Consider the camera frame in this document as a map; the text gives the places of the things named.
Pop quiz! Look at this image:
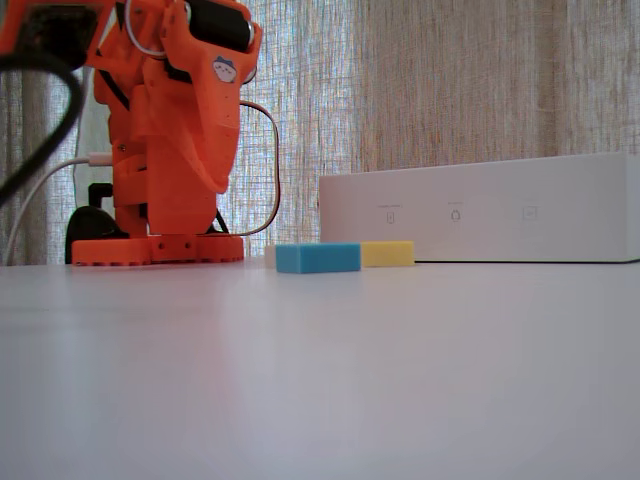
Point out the yellow foam cuboid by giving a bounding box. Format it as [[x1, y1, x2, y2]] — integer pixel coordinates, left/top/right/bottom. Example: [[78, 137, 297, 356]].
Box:
[[360, 240, 416, 269]]

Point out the orange gripper black servo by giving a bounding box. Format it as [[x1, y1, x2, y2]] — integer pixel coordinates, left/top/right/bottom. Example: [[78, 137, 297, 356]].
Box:
[[112, 0, 264, 195]]

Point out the black camera cable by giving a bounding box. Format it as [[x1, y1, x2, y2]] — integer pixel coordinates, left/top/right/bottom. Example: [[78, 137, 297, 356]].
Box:
[[0, 53, 85, 204]]

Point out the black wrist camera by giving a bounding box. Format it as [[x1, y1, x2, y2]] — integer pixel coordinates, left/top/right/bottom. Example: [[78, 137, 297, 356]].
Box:
[[14, 5, 99, 70]]

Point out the blue foam cuboid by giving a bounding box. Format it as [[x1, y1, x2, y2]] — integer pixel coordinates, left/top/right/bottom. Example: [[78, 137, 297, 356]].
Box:
[[275, 242, 362, 275]]

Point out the white cardboard box bin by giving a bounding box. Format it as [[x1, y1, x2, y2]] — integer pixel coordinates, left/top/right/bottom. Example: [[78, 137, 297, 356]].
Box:
[[318, 152, 640, 264]]

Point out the black table clamp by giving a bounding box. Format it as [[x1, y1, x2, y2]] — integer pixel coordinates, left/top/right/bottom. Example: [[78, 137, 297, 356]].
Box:
[[64, 182, 132, 265]]

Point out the beige woven curtain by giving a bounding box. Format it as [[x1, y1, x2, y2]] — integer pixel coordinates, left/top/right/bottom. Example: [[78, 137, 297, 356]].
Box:
[[0, 0, 640, 266]]

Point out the red white black servo cable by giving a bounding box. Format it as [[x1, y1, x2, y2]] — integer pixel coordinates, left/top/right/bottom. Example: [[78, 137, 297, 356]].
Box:
[[219, 98, 281, 237]]

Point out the orange robot base plate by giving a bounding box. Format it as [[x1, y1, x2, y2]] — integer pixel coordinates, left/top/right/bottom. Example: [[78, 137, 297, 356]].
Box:
[[70, 234, 246, 267]]

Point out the white usb cable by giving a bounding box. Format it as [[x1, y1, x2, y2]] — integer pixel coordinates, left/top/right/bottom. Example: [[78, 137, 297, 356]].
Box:
[[3, 153, 114, 266]]

